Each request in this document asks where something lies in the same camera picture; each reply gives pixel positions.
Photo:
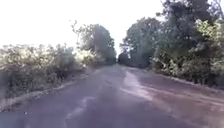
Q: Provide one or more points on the dark green tree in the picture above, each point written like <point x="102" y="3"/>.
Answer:
<point x="98" y="41"/>

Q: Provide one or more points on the grey asphalt road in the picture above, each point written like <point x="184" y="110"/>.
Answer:
<point x="113" y="100"/>

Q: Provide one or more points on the row of trees and bushes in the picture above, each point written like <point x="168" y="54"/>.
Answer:
<point x="180" y="46"/>

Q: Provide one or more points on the dry roadside bushes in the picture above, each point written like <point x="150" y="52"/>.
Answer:
<point x="36" y="66"/>

